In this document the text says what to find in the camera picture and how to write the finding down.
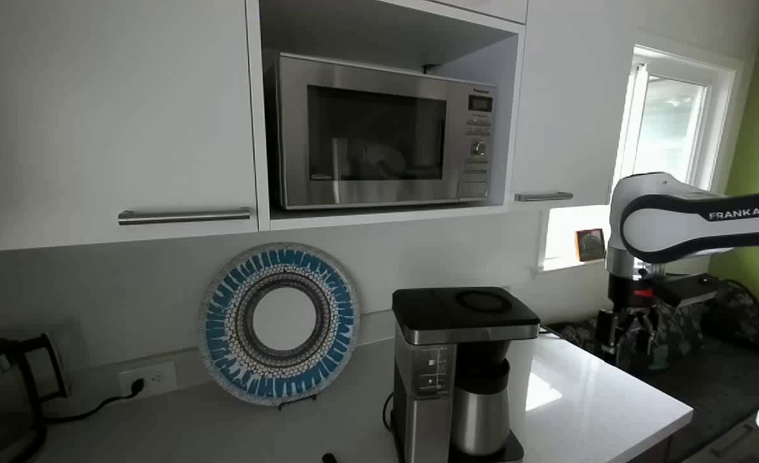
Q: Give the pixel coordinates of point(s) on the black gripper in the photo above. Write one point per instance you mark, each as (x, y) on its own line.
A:
(625, 331)

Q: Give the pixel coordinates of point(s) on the stainless steel coffee carafe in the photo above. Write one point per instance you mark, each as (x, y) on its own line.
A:
(480, 413)

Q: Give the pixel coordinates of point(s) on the small dark picture frame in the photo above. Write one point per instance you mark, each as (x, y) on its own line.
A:
(589, 243)

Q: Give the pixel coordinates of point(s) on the dark floral bench cushion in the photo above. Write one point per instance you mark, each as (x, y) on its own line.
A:
(740, 317)

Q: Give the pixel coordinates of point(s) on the white framed window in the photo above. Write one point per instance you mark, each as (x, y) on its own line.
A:
(673, 120)

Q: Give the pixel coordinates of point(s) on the black glass electric kettle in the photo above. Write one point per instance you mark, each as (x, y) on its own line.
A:
(1, 403)

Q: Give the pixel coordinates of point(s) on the stainless steel microwave oven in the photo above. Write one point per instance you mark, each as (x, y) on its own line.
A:
(380, 132)

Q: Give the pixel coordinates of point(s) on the blue white decorative plate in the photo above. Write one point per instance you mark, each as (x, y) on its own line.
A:
(278, 322)

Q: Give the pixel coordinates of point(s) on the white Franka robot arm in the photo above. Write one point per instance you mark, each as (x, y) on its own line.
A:
(669, 219)

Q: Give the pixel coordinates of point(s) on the white wall power outlet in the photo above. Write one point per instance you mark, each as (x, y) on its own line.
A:
(147, 377)

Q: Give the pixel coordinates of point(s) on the white upper kitchen cabinet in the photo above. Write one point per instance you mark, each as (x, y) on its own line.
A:
(111, 112)

